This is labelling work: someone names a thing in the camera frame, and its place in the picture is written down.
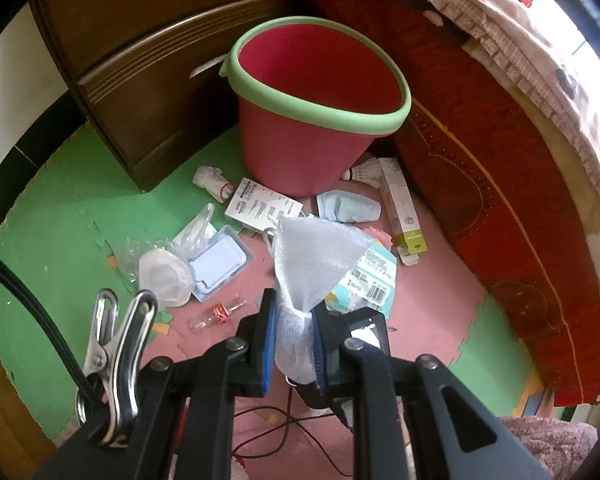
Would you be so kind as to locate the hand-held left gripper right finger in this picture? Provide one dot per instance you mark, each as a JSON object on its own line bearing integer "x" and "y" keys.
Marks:
{"x": 319, "y": 355}

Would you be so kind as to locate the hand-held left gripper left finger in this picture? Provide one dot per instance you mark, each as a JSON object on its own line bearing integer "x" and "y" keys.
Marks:
{"x": 268, "y": 345}

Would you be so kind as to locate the white foam fruit net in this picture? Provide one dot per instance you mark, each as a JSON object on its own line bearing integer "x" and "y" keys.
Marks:
{"x": 310, "y": 260}

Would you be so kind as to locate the light blue snack packet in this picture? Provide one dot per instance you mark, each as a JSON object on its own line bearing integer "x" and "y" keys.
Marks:
{"x": 375, "y": 275}

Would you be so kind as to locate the white translucent plastic bag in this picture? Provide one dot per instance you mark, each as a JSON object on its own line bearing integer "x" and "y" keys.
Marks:
{"x": 162, "y": 275}

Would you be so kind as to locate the clear plastic bag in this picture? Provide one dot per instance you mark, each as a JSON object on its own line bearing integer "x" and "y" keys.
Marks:
{"x": 195, "y": 230}

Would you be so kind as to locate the white feather shuttlecock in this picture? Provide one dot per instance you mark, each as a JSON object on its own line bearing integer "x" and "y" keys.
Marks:
{"x": 365, "y": 172}

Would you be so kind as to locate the red bucket with green rim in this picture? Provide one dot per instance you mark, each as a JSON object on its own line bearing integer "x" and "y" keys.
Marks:
{"x": 300, "y": 150}

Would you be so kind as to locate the small clear vial red label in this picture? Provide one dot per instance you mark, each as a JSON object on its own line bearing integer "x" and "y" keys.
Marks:
{"x": 222, "y": 312}

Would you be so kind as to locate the clear plastic tray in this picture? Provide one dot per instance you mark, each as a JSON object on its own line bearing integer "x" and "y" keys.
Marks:
{"x": 220, "y": 260}

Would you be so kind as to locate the pink foam floor mat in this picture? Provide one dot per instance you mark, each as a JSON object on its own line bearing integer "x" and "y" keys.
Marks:
{"x": 430, "y": 285}

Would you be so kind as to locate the metal spring clip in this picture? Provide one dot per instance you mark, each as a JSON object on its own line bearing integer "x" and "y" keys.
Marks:
{"x": 125, "y": 350}

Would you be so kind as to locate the blue face mask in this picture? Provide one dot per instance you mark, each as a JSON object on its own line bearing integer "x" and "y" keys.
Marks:
{"x": 347, "y": 205}

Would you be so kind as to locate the long white box green end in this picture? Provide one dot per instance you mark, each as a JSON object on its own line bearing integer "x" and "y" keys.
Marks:
{"x": 397, "y": 200}

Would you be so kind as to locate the grey fluffy cloth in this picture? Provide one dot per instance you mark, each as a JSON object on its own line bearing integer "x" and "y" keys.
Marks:
{"x": 545, "y": 445}

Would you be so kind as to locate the red floral bed cover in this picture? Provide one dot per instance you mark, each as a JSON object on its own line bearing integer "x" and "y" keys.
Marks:
{"x": 505, "y": 185}

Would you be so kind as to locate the brown wooden panel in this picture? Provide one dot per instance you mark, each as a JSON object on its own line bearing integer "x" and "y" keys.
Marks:
{"x": 5, "y": 385}

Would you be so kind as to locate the brown wooden nightstand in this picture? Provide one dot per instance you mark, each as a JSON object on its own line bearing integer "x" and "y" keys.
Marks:
{"x": 130, "y": 60}

